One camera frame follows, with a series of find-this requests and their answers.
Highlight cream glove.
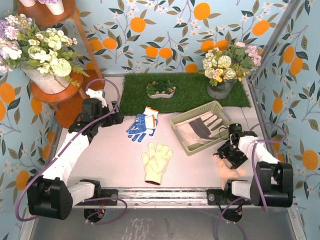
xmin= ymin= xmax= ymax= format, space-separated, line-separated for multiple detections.
xmin=141 ymin=142 xmax=174 ymax=186
xmin=213 ymin=154 xmax=247 ymax=190

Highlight green plastic storage basket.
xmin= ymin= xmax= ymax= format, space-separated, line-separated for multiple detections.
xmin=170 ymin=100 xmax=232 ymax=156

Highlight grey striped canvas glove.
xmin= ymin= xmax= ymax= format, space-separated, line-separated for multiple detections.
xmin=175 ymin=111 xmax=227 ymax=147

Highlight blue white knit gloves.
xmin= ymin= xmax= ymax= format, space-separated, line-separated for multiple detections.
xmin=126 ymin=106 xmax=159 ymax=143

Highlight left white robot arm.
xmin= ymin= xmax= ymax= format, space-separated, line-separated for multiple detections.
xmin=26 ymin=88 xmax=120 ymax=220

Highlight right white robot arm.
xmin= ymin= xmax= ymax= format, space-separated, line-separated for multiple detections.
xmin=214 ymin=123 xmax=294 ymax=209

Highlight wooden tiered plant stand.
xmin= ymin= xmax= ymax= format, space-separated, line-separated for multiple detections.
xmin=17 ymin=0 xmax=103 ymax=129

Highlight green artificial grass mat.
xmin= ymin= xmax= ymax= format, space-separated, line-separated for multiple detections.
xmin=118 ymin=72 xmax=251 ymax=116

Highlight white pot flower bouquet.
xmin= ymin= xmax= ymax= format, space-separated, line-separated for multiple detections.
xmin=0 ymin=14 xmax=87 ymax=94

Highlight white succulent planter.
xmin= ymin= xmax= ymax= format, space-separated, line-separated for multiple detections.
xmin=146 ymin=80 xmax=176 ymax=99

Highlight grey pot flower bouquet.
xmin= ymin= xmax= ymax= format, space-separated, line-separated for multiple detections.
xmin=202 ymin=41 xmax=262 ymax=100

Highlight white small flower pot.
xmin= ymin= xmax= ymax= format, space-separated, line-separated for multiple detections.
xmin=45 ymin=0 xmax=65 ymax=16

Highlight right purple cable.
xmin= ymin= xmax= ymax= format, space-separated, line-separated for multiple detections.
xmin=214 ymin=122 xmax=289 ymax=240

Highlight purple cable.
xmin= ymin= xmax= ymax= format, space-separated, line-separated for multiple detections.
xmin=14 ymin=79 xmax=128 ymax=225
xmin=214 ymin=122 xmax=289 ymax=240

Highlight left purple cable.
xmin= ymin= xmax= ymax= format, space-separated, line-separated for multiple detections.
xmin=14 ymin=79 xmax=128 ymax=225

